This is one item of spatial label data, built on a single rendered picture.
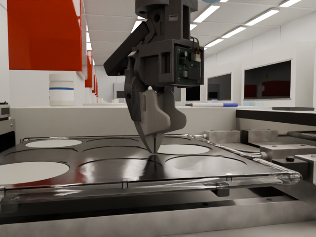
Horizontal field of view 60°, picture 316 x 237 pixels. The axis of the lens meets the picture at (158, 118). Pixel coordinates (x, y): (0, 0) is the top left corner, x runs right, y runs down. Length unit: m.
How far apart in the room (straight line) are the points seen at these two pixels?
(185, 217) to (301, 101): 4.91
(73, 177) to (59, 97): 0.57
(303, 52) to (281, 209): 4.93
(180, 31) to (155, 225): 0.24
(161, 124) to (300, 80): 4.89
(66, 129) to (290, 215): 0.47
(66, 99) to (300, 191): 0.66
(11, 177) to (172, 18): 0.26
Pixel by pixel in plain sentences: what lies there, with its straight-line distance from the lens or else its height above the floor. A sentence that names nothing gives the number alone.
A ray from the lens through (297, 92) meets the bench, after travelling 5.17.
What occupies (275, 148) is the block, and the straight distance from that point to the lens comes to 0.45.
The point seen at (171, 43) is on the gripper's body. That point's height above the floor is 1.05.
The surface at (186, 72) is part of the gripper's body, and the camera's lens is 0.36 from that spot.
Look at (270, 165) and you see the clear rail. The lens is 0.36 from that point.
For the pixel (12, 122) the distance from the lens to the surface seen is 0.65.
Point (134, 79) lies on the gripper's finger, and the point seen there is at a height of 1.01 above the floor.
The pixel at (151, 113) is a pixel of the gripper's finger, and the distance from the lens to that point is 0.38.
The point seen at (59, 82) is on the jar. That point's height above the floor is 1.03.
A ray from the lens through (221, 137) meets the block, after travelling 0.67.
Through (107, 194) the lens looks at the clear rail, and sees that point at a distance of 0.26.
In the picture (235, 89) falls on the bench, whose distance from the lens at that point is 7.03.
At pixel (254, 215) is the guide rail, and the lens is 0.38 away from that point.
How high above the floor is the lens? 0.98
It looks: 3 degrees down
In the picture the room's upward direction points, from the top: straight up
